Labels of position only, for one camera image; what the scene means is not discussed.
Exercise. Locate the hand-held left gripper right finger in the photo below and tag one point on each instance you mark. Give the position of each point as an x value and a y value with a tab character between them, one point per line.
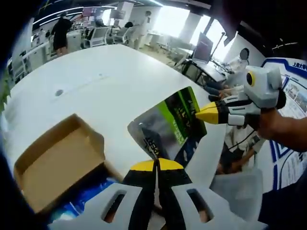
172	203

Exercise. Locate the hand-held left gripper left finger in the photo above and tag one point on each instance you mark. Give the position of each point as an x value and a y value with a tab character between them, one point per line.
141	206

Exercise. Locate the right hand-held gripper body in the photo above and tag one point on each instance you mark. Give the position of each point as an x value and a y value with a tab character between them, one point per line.
263	86

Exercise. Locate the green black soft pouch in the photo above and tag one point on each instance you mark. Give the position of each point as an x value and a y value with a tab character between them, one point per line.
182	115

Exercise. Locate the blue wipes pack white label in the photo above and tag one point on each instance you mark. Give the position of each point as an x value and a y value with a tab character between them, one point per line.
72	208

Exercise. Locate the brown cardboard shoe box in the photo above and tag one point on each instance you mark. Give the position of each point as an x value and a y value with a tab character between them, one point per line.
60	155

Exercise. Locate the person's left hand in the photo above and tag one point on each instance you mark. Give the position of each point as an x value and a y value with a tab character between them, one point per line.
159	209

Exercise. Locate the person's right hand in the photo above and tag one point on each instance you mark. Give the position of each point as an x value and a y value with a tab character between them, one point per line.
271	124

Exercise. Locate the black office desk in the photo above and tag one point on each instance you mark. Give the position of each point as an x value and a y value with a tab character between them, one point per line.
208	69

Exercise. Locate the dark purple screen monitor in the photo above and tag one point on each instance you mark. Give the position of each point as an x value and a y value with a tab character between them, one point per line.
204	48

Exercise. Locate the white mesh office chair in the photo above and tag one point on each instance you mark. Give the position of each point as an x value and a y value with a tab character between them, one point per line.
239	191

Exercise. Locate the person's navy clothing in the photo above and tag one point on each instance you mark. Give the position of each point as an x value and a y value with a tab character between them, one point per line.
285	206

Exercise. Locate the round table grommet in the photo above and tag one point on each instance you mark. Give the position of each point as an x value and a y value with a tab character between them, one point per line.
59	92

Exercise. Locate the dark display screen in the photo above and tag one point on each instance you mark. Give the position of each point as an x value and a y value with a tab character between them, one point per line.
118	14

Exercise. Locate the purple display screen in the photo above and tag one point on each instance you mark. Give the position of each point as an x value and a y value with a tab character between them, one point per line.
91	11

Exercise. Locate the potted green plant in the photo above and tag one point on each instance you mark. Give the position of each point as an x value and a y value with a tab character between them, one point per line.
4	95

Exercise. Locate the white office desk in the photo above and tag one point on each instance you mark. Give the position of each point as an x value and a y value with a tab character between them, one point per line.
31	60

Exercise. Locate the blue white wall board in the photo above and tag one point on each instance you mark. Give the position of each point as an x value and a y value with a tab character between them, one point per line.
295	95

